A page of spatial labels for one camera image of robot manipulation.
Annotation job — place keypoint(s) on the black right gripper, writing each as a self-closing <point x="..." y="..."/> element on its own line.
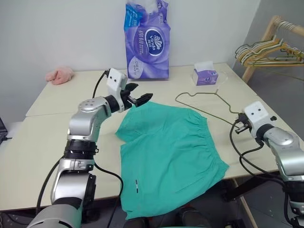
<point x="244" y="123"/>

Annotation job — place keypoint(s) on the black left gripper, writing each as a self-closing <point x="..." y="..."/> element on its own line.
<point x="126" y="98"/>

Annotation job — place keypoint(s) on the green shorts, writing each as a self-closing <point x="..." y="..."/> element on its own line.
<point x="166" y="147"/>

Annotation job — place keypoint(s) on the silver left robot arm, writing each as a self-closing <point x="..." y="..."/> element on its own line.
<point x="83" y="123"/>

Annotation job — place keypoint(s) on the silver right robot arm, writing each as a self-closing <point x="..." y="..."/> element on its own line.
<point x="282" y="140"/>

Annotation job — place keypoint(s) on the purple tissue paper pack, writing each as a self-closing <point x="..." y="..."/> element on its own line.
<point x="147" y="54"/>

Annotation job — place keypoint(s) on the clear plastic bag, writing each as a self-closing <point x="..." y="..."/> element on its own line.
<point x="224" y="79"/>

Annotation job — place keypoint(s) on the wooden clothes rack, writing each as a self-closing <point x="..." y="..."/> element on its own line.
<point x="249" y="71"/>

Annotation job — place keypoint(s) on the purple tissue box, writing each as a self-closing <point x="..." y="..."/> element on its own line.
<point x="206" y="77"/>

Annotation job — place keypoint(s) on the pink fluffy cloth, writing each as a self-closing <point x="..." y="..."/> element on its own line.
<point x="59" y="76"/>

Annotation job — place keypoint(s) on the light wooden leg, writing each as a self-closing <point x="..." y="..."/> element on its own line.
<point x="247" y="209"/>

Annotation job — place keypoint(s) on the dark rounded shape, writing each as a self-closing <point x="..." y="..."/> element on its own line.
<point x="194" y="219"/>

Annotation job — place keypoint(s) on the black electronic device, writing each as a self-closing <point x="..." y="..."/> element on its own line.
<point x="2" y="130"/>

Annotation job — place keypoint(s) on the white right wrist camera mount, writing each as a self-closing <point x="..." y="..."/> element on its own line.
<point x="257" y="114"/>

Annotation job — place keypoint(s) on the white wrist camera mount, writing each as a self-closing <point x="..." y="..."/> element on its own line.
<point x="116" y="80"/>
<point x="257" y="114"/>

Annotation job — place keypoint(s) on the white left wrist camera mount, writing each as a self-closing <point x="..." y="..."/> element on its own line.
<point x="116" y="80"/>

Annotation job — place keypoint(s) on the black metal table frame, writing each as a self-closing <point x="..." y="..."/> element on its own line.
<point x="249" y="185"/>

